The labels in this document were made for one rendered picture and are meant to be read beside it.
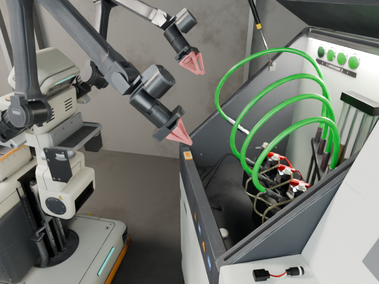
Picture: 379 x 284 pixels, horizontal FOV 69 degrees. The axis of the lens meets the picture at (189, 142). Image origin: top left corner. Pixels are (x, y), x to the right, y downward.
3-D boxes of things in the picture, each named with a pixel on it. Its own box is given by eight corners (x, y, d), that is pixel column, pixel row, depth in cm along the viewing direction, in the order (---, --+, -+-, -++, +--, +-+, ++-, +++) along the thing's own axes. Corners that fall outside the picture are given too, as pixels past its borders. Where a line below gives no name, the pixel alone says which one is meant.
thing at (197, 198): (180, 175, 135) (180, 147, 128) (189, 174, 136) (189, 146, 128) (212, 296, 82) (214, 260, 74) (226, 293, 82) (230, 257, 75)
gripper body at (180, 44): (199, 51, 106) (188, 36, 106) (189, 49, 97) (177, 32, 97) (187, 62, 109) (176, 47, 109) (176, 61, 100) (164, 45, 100)
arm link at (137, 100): (129, 94, 76) (123, 102, 71) (145, 78, 73) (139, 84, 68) (148, 111, 78) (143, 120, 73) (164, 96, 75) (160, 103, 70)
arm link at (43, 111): (22, 109, 95) (7, 111, 90) (38, 93, 91) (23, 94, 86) (35, 132, 95) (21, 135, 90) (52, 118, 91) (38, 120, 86)
